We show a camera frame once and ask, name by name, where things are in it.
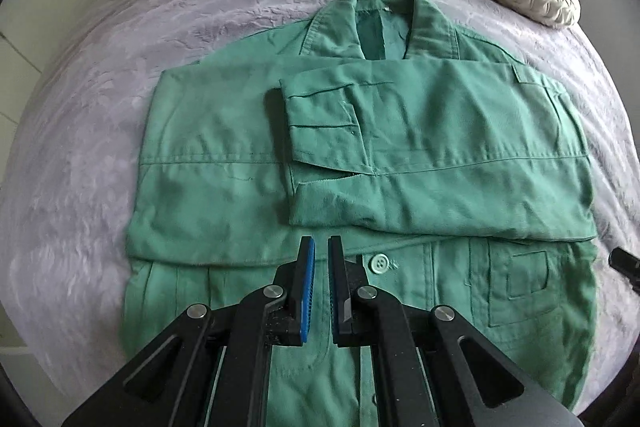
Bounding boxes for green work jacket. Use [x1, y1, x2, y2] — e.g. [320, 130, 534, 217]
[122, 0, 596, 407]

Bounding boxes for lavender plush bed blanket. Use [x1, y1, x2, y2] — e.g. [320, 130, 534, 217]
[1, 0, 639, 413]

